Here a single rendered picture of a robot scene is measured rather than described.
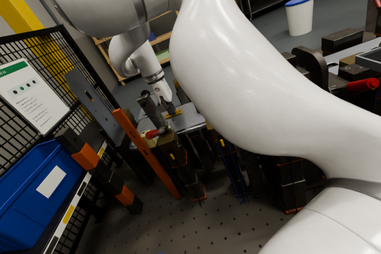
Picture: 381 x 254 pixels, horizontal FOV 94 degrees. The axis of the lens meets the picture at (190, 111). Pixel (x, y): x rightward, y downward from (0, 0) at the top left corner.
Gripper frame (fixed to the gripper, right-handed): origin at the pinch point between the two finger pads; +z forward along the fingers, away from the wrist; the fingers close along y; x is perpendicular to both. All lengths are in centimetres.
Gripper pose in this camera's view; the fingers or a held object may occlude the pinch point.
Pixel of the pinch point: (170, 109)
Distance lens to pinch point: 80.1
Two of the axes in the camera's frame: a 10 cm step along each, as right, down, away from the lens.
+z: 3.6, 7.9, 5.0
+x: -9.3, 3.3, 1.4
